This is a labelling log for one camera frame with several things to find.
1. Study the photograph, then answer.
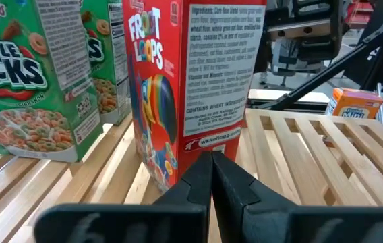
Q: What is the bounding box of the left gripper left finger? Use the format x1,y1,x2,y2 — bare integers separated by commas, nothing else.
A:
33,151,214,243

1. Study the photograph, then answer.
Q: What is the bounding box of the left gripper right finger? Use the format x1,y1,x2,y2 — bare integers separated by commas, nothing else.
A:
211,151,383,243

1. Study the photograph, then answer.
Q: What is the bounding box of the red Froot Loops cereal box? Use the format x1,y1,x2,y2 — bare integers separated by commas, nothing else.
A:
122,0,267,193

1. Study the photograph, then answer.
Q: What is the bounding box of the green Apple Jacks cereal box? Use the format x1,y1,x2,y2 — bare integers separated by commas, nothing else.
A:
0,0,104,163
80,0,132,126

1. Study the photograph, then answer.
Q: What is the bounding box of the wooden slatted shelf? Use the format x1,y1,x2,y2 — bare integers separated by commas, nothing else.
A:
0,107,383,243

